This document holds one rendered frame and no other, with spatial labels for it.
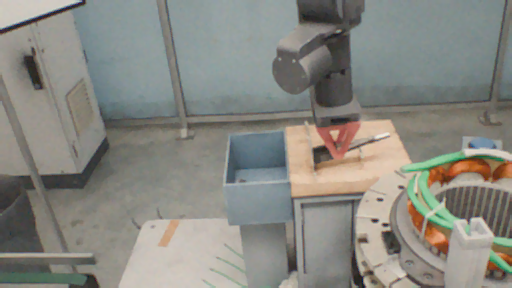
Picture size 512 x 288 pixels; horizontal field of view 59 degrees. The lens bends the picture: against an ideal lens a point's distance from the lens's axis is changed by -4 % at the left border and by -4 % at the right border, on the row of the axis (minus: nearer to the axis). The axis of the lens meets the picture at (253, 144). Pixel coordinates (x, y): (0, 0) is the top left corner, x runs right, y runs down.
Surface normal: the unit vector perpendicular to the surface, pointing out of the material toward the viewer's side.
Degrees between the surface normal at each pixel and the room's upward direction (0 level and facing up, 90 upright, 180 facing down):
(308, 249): 90
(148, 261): 0
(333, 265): 90
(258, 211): 90
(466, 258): 90
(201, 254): 0
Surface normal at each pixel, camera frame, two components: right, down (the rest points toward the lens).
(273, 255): -0.01, 0.51
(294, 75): -0.64, 0.49
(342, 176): -0.09, -0.86
